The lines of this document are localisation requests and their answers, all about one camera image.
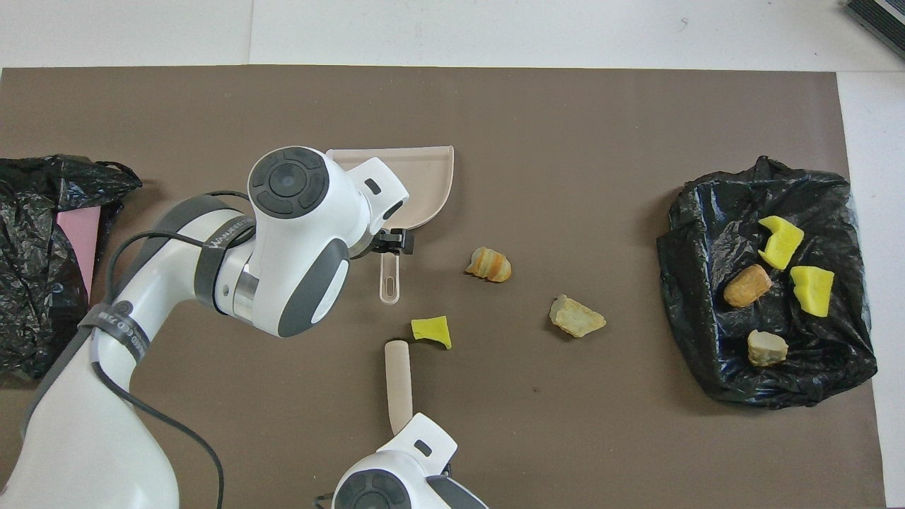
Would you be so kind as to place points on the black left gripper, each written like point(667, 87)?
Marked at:
point(391, 242)

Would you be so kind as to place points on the beige plastic dustpan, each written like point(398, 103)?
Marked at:
point(424, 184)

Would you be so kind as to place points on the small yellow sponge wedge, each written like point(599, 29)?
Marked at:
point(433, 331)

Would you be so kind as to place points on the orange striped croissant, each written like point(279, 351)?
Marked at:
point(489, 265)

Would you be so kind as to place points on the pale green trash chunk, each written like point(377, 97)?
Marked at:
point(576, 317)

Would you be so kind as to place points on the brown bread roll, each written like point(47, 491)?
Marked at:
point(747, 285)

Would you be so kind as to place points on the pale trash lump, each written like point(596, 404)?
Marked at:
point(767, 348)

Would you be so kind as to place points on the notched yellow sponge piece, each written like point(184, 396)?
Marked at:
point(783, 244)

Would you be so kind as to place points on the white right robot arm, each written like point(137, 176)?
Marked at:
point(396, 481)

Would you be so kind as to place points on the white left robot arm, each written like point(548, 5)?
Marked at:
point(297, 233)

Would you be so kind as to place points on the black bag lined trash bin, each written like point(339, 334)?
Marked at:
point(700, 233)

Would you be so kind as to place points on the black bag bin with pink box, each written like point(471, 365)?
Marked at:
point(35, 318)

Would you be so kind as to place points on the brown table mat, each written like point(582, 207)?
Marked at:
point(565, 120)

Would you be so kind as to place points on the pink box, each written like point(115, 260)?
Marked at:
point(79, 233)

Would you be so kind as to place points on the dark ribbed device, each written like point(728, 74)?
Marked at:
point(880, 18)

